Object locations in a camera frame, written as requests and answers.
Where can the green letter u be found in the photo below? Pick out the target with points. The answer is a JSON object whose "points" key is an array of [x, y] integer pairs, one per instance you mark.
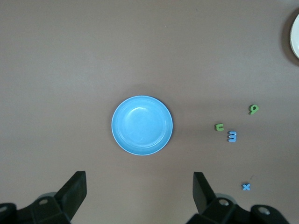
{"points": [[216, 127]]}

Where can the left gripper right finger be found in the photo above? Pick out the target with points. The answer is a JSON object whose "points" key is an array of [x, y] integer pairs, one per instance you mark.
{"points": [[205, 203]]}

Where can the blue letter m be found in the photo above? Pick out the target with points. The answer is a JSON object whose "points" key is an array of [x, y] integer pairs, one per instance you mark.
{"points": [[234, 136]]}

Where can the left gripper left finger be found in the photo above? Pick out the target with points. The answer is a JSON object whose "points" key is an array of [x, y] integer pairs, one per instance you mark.
{"points": [[67, 200]]}

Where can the brown table mat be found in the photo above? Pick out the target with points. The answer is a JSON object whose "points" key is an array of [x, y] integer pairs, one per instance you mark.
{"points": [[70, 70]]}

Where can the green letter q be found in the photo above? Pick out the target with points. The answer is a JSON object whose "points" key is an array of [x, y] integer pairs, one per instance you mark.
{"points": [[251, 112]]}

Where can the blue plate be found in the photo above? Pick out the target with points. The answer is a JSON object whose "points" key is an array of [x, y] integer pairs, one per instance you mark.
{"points": [[142, 126]]}

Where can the blue letter x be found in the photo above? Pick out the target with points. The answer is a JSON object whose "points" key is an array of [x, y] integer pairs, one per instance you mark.
{"points": [[246, 186]]}

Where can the cream plate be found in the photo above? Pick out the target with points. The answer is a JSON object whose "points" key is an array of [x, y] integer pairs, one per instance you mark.
{"points": [[295, 35]]}

